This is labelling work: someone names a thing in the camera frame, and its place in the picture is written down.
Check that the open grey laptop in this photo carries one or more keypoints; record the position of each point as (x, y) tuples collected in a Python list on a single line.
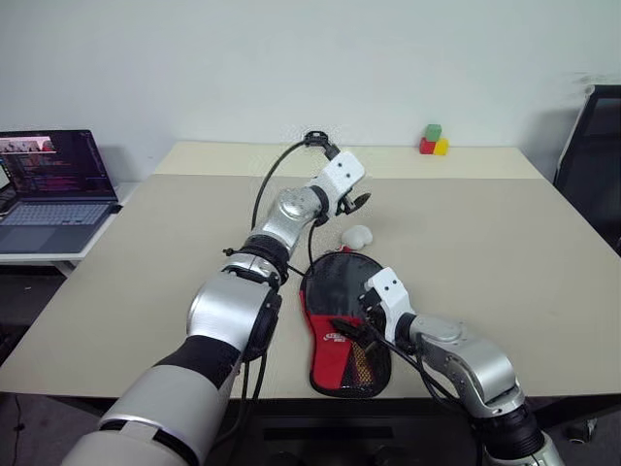
[(53, 194)]

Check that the red toy block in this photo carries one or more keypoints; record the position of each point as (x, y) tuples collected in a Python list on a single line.
[(427, 146)]

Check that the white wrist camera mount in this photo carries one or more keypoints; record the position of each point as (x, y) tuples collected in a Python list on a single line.
[(393, 291), (342, 172)]

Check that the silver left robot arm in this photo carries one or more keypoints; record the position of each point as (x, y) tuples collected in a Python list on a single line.
[(233, 301)]

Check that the white plush zipper charm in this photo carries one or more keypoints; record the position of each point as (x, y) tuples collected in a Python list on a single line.
[(358, 237)]

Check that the black office chair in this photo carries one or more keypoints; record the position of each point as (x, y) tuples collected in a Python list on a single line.
[(592, 170)]

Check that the yellow toy block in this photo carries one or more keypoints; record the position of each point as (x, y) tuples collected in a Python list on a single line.
[(441, 147)]

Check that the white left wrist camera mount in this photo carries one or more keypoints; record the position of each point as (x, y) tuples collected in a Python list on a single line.
[(342, 172)]

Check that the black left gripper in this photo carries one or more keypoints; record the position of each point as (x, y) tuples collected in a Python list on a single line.
[(343, 203)]

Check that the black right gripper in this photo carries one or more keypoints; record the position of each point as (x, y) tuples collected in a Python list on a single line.
[(371, 310)]

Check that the black and red pouch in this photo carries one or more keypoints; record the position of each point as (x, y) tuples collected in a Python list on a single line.
[(330, 359)]

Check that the white side table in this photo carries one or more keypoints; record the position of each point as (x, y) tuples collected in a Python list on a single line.
[(73, 259)]

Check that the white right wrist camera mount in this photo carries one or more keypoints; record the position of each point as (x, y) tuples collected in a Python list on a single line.
[(393, 291)]

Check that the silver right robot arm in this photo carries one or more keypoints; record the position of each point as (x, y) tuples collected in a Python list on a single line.
[(466, 354)]

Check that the green toy block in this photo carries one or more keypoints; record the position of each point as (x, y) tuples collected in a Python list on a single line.
[(434, 132)]

